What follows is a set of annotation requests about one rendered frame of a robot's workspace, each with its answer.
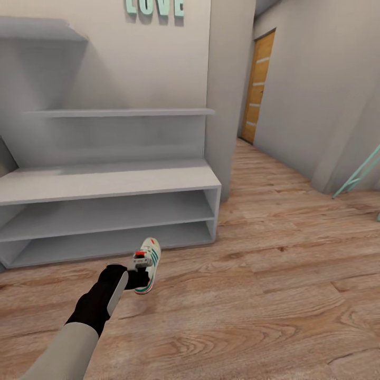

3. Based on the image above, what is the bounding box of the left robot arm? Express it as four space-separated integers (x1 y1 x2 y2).
20 258 153 380

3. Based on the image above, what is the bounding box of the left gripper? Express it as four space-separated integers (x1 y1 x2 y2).
127 271 149 290

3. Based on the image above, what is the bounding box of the gym shoe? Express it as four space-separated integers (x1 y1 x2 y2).
134 237 161 295

